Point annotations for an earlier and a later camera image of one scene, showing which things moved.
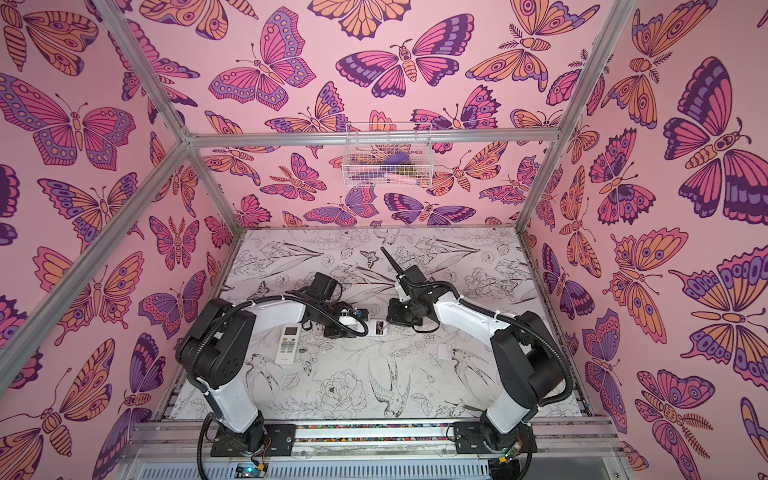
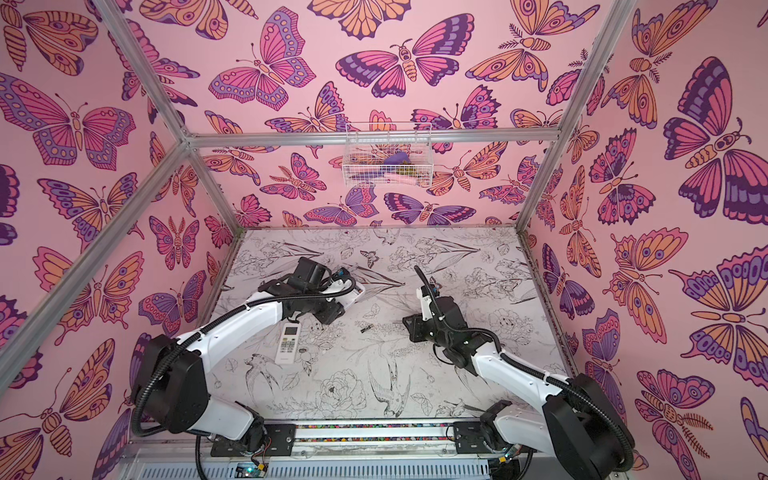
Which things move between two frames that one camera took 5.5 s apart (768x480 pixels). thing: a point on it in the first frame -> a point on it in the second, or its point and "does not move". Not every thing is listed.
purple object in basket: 400,158 does not move
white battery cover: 444,352 does not move
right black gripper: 407,285 -> 421,325
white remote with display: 372,325 -> 349,299
